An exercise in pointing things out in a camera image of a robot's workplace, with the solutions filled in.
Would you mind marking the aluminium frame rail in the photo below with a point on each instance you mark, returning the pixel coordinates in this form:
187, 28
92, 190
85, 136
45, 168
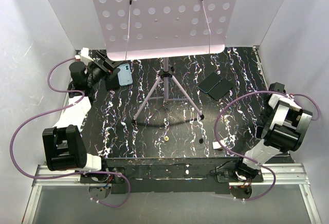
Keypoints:
244, 183

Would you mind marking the black phone case on table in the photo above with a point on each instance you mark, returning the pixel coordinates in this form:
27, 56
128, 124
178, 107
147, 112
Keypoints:
220, 90

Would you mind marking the black smartphone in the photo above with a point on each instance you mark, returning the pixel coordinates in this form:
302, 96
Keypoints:
209, 82

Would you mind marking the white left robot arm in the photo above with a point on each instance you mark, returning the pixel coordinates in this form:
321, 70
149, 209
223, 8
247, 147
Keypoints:
63, 143

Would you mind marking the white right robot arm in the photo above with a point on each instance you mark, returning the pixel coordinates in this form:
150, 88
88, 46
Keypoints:
283, 126

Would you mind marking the black phone beside blue case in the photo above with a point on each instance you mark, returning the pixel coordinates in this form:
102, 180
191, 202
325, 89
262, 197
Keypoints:
112, 81

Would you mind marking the small white beige block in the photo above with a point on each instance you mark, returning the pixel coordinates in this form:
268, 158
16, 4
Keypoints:
216, 146

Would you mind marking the black metal base plate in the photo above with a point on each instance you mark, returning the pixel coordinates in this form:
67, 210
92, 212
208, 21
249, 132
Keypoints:
179, 175

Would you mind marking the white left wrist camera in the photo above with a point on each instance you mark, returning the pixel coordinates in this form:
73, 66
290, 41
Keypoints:
83, 56

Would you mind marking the white perforated music stand desk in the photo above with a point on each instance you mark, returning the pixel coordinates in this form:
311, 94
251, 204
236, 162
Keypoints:
145, 29

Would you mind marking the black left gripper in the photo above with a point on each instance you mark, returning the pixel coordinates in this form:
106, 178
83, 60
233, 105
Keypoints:
108, 64

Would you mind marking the light blue phone case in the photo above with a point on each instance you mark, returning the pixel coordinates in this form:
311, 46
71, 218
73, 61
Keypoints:
124, 75

